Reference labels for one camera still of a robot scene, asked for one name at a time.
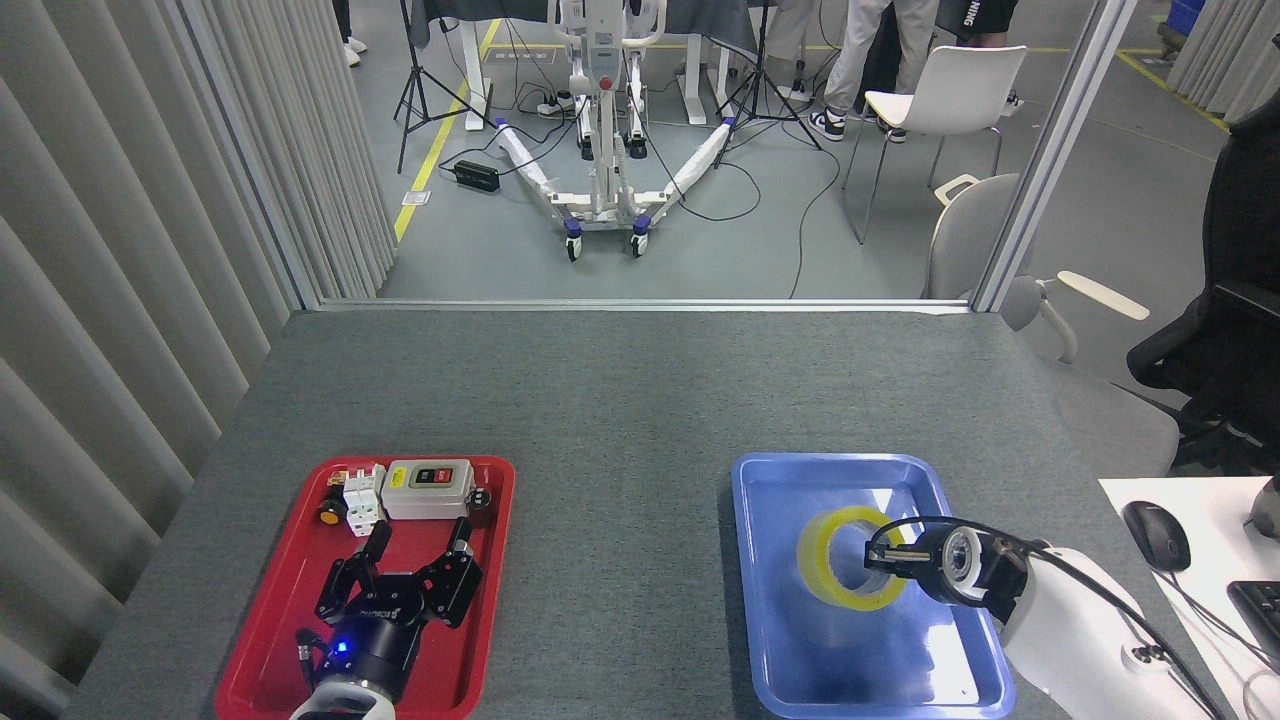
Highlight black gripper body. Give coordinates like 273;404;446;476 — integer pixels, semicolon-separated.
900;528;941;601
325;598;428;691

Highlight yellow tape roll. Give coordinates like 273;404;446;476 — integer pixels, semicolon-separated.
797;505;909;613

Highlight white circuit breaker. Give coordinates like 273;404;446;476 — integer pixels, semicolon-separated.
343;463;389;538

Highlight red plastic tray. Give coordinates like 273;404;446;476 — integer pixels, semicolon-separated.
214;455;517;720

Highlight blue plastic tray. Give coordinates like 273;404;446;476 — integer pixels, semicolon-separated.
731;452;1017;720

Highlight black computer mouse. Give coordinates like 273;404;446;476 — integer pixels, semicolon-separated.
1122;500;1192;574

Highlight white desk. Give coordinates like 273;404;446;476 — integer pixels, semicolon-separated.
1098;476;1280;720

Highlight grey armchair with cream armrests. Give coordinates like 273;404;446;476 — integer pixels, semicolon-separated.
921;172;1181;479

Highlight black keyboard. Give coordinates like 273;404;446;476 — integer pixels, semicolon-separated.
1227;580;1280;673

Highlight grey rounded object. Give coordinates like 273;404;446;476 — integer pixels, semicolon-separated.
1245;475;1280;541

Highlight grey vertical blinds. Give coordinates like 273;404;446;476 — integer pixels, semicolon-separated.
0;0;399;720
1165;0;1280;126

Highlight white wheeled stand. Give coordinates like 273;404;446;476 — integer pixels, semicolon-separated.
495;0;738;263

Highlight black office chair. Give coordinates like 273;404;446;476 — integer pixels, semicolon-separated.
1127;88;1280;476

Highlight white plastic chair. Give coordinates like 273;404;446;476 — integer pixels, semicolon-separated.
843;44;1029;246

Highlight black tripod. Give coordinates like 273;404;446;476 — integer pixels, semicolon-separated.
393;0;498;174
714;0;823;169

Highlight person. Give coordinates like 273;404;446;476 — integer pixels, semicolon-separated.
760;0;823;103
335;0;368;68
808;0;936;141
935;0;1023;111

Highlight blue bin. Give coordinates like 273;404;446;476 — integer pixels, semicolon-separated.
1158;0;1206;56

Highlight grey push button switch box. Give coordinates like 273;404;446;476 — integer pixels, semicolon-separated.
382;459;475;521

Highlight black mouse cable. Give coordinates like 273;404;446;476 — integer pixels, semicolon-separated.
1150;568;1280;673

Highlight black floor cable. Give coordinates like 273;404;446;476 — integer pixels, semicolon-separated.
788;140;843;299

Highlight silver table rail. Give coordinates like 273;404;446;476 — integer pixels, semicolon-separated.
318;297;973;315

